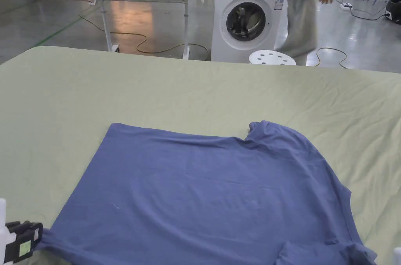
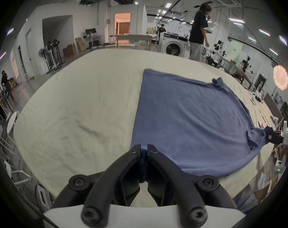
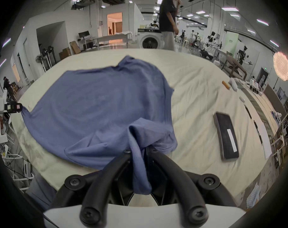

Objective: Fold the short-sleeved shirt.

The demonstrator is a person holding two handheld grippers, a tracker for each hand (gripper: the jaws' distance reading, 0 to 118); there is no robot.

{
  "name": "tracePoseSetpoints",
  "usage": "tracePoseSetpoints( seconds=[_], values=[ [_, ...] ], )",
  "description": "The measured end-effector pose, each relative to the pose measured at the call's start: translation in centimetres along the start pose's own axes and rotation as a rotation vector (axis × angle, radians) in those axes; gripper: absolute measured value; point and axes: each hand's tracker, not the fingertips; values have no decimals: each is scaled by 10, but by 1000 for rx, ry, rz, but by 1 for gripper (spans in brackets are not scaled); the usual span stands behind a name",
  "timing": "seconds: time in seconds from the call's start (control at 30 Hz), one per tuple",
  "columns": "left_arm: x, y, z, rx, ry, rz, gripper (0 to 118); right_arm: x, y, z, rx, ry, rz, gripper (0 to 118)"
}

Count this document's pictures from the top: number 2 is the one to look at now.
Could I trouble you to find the person's legs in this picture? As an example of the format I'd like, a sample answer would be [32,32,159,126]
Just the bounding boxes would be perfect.
[233,184,260,215]

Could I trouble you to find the white desk with monitor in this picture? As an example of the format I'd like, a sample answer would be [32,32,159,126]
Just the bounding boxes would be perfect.
[84,28,103,49]

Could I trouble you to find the dark blue shirt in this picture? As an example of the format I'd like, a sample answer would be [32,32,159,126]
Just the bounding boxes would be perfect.
[130,69,276,184]

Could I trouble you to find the white standing fan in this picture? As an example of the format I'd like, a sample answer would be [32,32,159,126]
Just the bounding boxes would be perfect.
[38,47,51,74]

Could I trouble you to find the round glowing lamp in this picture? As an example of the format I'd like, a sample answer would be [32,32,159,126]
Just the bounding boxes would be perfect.
[273,65,288,91]

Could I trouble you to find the long pale table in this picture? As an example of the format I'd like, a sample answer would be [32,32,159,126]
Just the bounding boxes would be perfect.
[115,34,153,48]

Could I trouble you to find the white stand with black discs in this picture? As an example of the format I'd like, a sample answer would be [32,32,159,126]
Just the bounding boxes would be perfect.
[52,39,64,70]
[44,41,56,71]

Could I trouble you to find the bed with beige sheet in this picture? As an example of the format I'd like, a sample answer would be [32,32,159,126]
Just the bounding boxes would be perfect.
[13,49,281,208]

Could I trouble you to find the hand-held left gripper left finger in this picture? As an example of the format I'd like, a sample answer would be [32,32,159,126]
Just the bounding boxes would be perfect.
[51,144,142,228]

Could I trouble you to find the white chair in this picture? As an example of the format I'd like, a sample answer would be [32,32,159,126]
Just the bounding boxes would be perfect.
[0,111,19,157]
[3,161,31,185]

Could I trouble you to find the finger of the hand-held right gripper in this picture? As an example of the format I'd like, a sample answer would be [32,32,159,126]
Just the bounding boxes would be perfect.
[264,126,274,142]

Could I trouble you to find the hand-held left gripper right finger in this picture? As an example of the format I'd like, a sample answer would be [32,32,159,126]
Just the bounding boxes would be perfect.
[147,144,237,228]

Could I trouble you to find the brown carton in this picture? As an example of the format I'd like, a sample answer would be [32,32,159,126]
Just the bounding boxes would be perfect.
[63,44,77,57]

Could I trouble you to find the flat brown cardboard sheet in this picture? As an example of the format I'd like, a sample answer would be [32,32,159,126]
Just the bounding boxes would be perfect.
[75,37,87,52]

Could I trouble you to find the white washing machine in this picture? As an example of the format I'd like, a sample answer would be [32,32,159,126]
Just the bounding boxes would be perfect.
[158,33,189,56]

